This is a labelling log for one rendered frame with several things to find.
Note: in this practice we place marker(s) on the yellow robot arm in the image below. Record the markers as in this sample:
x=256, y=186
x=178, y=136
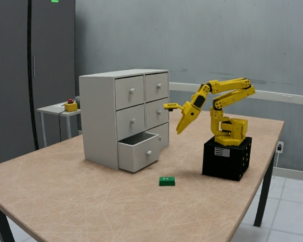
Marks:
x=230, y=127

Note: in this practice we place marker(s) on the green 9v battery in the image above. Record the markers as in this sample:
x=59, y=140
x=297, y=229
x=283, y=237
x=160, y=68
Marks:
x=167, y=181

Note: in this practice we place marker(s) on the grey chest of drawers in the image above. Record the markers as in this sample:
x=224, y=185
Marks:
x=98, y=115

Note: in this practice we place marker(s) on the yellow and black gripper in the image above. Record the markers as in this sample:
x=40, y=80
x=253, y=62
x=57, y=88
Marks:
x=190, y=113

